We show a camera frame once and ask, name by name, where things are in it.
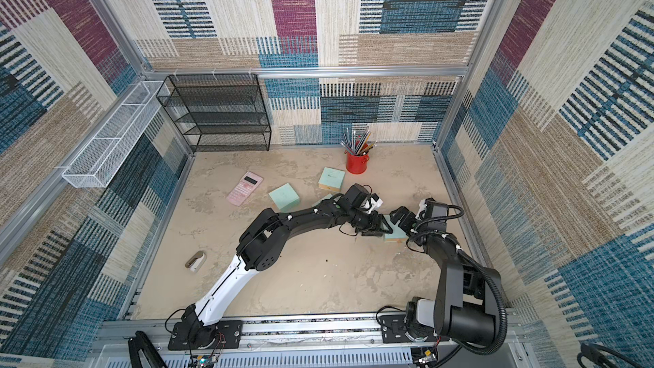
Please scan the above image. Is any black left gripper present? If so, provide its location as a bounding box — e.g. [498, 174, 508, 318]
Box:
[350, 213, 399, 240]

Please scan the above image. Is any mint drawer jewelry box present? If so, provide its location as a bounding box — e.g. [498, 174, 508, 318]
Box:
[384, 215, 408, 243]

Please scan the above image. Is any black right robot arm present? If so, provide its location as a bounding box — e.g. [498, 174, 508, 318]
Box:
[390, 198, 509, 355]

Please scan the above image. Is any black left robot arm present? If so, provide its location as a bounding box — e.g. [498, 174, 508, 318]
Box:
[170, 184, 392, 349]

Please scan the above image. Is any red pencil cup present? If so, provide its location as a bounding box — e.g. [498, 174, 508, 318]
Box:
[345, 151, 370, 175]

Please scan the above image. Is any pencils bundle in cup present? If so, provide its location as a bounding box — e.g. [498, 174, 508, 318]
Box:
[340, 127, 376, 157]

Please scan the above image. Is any pink calculator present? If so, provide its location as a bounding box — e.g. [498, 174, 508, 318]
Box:
[227, 171, 264, 206]

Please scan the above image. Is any white stapler on table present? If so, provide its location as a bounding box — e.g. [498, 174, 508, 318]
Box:
[185, 250, 207, 273]

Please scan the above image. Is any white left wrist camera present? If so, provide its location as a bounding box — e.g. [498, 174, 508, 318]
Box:
[361, 194, 383, 214]

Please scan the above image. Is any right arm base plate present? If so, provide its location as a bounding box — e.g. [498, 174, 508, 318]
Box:
[376, 313, 450, 343]

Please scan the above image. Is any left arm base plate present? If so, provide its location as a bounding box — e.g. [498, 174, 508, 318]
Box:
[168, 320, 244, 351]

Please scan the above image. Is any black wire shelf rack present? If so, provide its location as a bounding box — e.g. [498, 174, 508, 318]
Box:
[156, 73, 272, 153]

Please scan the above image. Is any white mesh wall basket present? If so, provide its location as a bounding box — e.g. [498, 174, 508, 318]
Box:
[62, 81, 163, 188]

